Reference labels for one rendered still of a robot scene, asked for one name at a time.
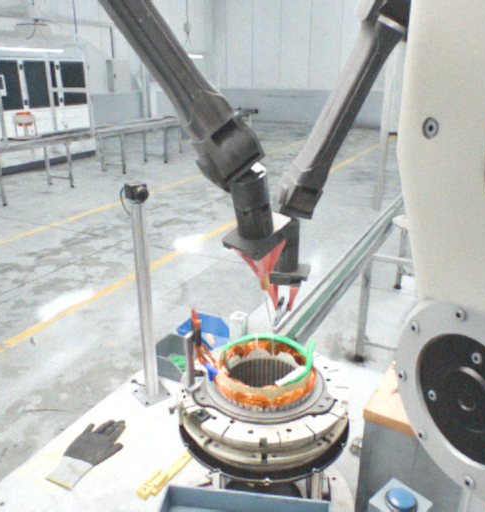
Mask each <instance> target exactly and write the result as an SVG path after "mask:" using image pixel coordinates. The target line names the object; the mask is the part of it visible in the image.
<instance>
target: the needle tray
mask: <svg viewBox="0 0 485 512"><path fill-rule="evenodd" d="M157 512H331V502H325V501H316V500H307V499H298V498H290V496H281V497H280V495H271V494H262V493H253V492H243V491H235V490H226V489H216V488H208V487H198V486H189V485H181V484H171V483H170V484H169V483H167V485H166V487H165V490H164V493H163V496H162V498H161V501H160V505H159V507H158V510H157Z"/></svg>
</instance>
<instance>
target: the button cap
mask: <svg viewBox="0 0 485 512"><path fill-rule="evenodd" d="M388 501H389V503H390V504H391V506H392V507H393V508H394V509H396V510H398V511H402V512H408V511H412V510H413V509H414V506H415V497H414V495H413V494H412V493H411V492H410V491H408V490H407V489H404V488H393V489H391V490H390V491H389V493H388Z"/></svg>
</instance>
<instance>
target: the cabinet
mask: <svg viewBox="0 0 485 512"><path fill-rule="evenodd" d="M392 479H395V480H397V481H398V482H400V483H401V484H404V485H405V486H407V487H408V488H410V489H411V490H413V491H415V492H416V493H418V494H419V495H421V496H422V497H424V498H425V499H427V500H430V501H431V502H433V508H432V512H459V506H460V501H461V496H462V491H463V487H461V486H460V484H458V483H457V482H456V481H455V480H453V479H452V478H450V477H449V476H448V475H447V474H446V473H445V472H444V471H443V470H442V469H441V468H440V467H439V466H438V465H437V464H436V463H435V462H434V460H433V459H432V458H431V456H430V454H429V453H428V452H427V450H426V449H425V448H424V446H423V445H421V443H420V442H419V440H418V439H417V438H414V437H411V436H408V435H406V434H403V433H400V432H398V431H394V430H391V429H388V428H386V427H383V425H382V426H380V424H377V423H375V422H371V421H368V420H366V419H364V428H363V437H362V447H361V457H360V466H359V477H358V486H357V495H355V506H354V512H368V504H369V500H370V499H371V498H372V497H373V496H374V495H375V494H376V493H377V492H378V491H380V490H381V489H382V488H384V487H385V486H386V485H387V484H388V483H389V482H390V481H391V480H392Z"/></svg>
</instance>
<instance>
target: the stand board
mask: <svg viewBox="0 0 485 512"><path fill-rule="evenodd" d="M396 384H398V383H397V377H396V374H395V369H392V365H391V367H389V368H388V370H387V371H386V373H385V375H384V376H383V379H382V380H381V382H380V384H379V385H378V387H377V388H376V390H375V392H374V393H373V395H372V396H371V398H369V399H368V402H367V404H366V405H365V407H364V408H363V416H362V418H363V419H366V420H368V421H371V422H375V423H377V424H380V426H382V425H383V427H386V428H388V429H391V430H394V431H398V432H400V433H403V434H406V435H408V436H411V437H414V438H417V437H416V435H415V433H414V431H413V428H412V426H411V424H410V422H409V420H408V418H407V415H406V413H405V410H404V408H403V403H402V400H401V397H400V394H399V393H395V394H393V395H391V393H393V392H394V390H395V388H396ZM417 439H418V438H417Z"/></svg>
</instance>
